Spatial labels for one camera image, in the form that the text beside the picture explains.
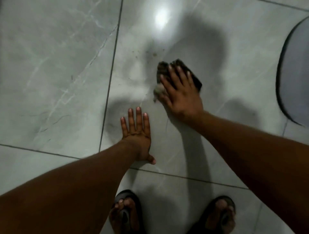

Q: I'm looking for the person's right hand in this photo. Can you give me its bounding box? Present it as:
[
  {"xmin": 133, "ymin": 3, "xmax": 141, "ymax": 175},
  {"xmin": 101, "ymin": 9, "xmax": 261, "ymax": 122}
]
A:
[{"xmin": 155, "ymin": 65, "xmax": 205, "ymax": 121}]

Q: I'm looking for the person's left hand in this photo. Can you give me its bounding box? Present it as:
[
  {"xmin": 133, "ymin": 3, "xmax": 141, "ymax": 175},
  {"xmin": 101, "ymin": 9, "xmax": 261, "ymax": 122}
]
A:
[{"xmin": 120, "ymin": 107, "xmax": 156, "ymax": 165}]

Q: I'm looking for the dark cleaning cloth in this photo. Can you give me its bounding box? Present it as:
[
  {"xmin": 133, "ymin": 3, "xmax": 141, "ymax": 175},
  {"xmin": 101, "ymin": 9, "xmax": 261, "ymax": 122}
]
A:
[{"xmin": 153, "ymin": 58, "xmax": 203, "ymax": 103}]

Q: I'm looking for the person's left forearm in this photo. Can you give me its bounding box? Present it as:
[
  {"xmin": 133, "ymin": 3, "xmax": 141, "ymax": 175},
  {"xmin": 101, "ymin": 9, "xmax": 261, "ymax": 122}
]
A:
[{"xmin": 0, "ymin": 139, "xmax": 143, "ymax": 234}]

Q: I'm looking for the person's right forearm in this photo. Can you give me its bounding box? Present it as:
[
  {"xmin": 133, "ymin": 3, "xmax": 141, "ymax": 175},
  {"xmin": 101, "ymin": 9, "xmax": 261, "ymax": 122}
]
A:
[{"xmin": 191, "ymin": 110, "xmax": 309, "ymax": 234}]

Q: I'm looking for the black left sandal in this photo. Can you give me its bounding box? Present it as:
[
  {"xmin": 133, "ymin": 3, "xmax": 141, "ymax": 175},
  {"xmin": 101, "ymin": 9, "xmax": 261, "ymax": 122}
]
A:
[{"xmin": 110, "ymin": 190, "xmax": 145, "ymax": 234}]

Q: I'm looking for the black sandal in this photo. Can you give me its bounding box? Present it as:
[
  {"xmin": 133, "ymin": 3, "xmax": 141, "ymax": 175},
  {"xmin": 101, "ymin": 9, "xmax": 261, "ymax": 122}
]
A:
[
  {"xmin": 110, "ymin": 190, "xmax": 145, "ymax": 234},
  {"xmin": 188, "ymin": 195, "xmax": 236, "ymax": 234}
]

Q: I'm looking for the person's left foot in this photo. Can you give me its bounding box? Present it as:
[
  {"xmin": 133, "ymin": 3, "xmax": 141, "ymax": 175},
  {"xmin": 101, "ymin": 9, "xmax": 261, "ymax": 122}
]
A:
[{"xmin": 109, "ymin": 198, "xmax": 141, "ymax": 234}]

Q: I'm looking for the person's foot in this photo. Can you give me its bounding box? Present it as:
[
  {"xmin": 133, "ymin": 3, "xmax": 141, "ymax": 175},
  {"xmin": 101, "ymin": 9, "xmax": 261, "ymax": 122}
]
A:
[
  {"xmin": 109, "ymin": 198, "xmax": 141, "ymax": 234},
  {"xmin": 205, "ymin": 199, "xmax": 236, "ymax": 234}
]

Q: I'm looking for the black right sandal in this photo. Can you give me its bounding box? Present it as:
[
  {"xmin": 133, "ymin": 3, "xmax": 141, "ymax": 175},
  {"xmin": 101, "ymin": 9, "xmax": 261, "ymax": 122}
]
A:
[{"xmin": 188, "ymin": 195, "xmax": 236, "ymax": 234}]

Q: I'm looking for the person's right foot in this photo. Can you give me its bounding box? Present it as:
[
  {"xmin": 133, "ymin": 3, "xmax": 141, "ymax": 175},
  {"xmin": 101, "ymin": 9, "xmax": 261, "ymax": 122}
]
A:
[{"xmin": 205, "ymin": 199, "xmax": 236, "ymax": 234}]

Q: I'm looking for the grey round plastic bin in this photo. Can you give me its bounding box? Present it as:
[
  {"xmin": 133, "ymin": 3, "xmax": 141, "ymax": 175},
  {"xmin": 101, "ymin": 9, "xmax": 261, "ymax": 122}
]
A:
[{"xmin": 276, "ymin": 16, "xmax": 309, "ymax": 127}]

